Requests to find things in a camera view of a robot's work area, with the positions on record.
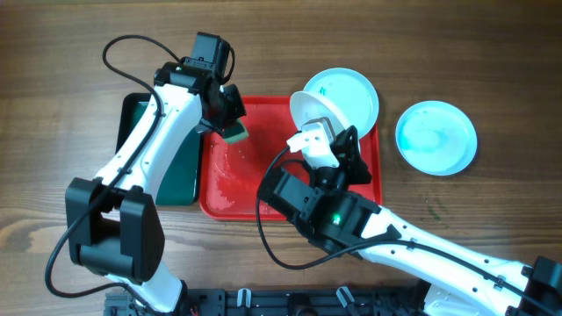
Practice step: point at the white plate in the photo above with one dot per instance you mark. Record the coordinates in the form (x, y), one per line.
(436, 138)
(306, 106)
(352, 93)

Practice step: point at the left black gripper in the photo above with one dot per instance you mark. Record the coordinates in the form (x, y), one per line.
(237, 110)

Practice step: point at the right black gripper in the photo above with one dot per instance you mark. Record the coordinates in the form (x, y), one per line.
(346, 149)

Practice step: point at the green yellow sponge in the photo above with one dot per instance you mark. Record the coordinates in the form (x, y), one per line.
(235, 132)

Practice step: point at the dark green tray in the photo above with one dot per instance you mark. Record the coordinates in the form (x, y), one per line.
(180, 185)

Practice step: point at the red plastic tray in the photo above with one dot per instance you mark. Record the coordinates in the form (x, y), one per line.
(231, 173)

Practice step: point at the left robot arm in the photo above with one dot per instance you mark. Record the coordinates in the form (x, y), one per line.
(113, 226)

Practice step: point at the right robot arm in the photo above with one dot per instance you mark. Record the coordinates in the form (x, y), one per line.
(339, 221)

